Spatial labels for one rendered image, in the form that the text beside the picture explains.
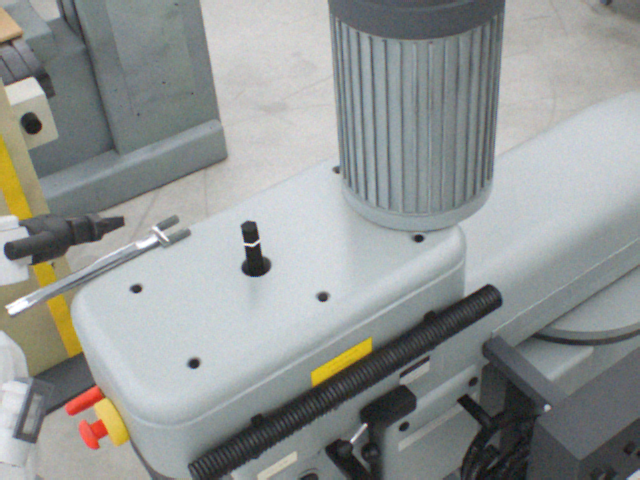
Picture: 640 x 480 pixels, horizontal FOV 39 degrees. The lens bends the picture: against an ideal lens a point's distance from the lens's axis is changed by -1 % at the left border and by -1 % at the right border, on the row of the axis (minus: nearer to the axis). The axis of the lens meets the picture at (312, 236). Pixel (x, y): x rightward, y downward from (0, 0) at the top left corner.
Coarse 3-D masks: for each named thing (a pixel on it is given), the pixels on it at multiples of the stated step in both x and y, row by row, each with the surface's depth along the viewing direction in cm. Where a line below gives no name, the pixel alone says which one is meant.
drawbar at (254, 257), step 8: (248, 224) 108; (248, 232) 107; (256, 232) 108; (248, 240) 108; (256, 240) 109; (248, 248) 109; (256, 248) 109; (248, 256) 110; (256, 256) 110; (248, 264) 111; (256, 264) 111; (256, 272) 112; (264, 272) 113
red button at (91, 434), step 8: (80, 424) 111; (88, 424) 111; (96, 424) 112; (80, 432) 111; (88, 432) 110; (96, 432) 111; (104, 432) 112; (88, 440) 110; (96, 440) 111; (96, 448) 111
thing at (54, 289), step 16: (160, 224) 118; (144, 240) 116; (160, 240) 116; (176, 240) 117; (112, 256) 115; (128, 256) 115; (80, 272) 113; (96, 272) 113; (48, 288) 112; (64, 288) 111; (16, 304) 110; (32, 304) 110
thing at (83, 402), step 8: (88, 392) 123; (96, 392) 123; (72, 400) 122; (80, 400) 122; (88, 400) 122; (96, 400) 123; (72, 408) 122; (80, 408) 122; (88, 408) 123; (72, 416) 122
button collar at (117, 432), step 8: (104, 400) 113; (96, 408) 112; (104, 408) 111; (112, 408) 111; (104, 416) 110; (112, 416) 111; (120, 416) 111; (104, 424) 111; (112, 424) 110; (120, 424) 111; (112, 432) 110; (120, 432) 111; (112, 440) 112; (120, 440) 111; (128, 440) 113
